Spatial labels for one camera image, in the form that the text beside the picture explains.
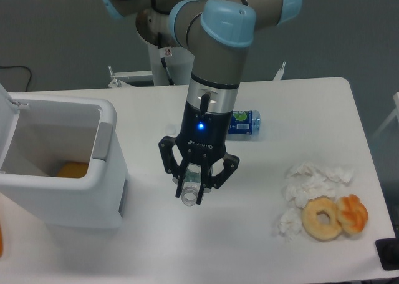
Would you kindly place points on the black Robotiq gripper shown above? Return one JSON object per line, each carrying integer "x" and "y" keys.
{"x": 201, "y": 141}

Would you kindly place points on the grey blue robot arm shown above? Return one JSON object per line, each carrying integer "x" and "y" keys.
{"x": 218, "y": 34}

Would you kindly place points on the orange item inside trash can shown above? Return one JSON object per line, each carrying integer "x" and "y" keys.
{"x": 73, "y": 170}

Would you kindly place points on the white trash can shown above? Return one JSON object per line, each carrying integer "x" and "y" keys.
{"x": 39, "y": 134}

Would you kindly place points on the crumpled white tissue large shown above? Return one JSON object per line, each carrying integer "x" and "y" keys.
{"x": 308, "y": 181}

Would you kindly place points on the crumpled white tissue small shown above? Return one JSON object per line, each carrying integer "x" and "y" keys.
{"x": 290, "y": 224}

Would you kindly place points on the orange glazed bread roll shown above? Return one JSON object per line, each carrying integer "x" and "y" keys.
{"x": 351, "y": 214}

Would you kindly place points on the black device at right edge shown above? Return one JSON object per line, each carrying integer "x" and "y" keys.
{"x": 387, "y": 249}

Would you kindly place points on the white furniture at right edge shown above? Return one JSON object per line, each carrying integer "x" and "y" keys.
{"x": 393, "y": 115}

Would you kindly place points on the orange object at left edge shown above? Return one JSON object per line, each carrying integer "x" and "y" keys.
{"x": 1, "y": 243}

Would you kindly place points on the ring doughnut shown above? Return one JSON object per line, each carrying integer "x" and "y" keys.
{"x": 319, "y": 219}

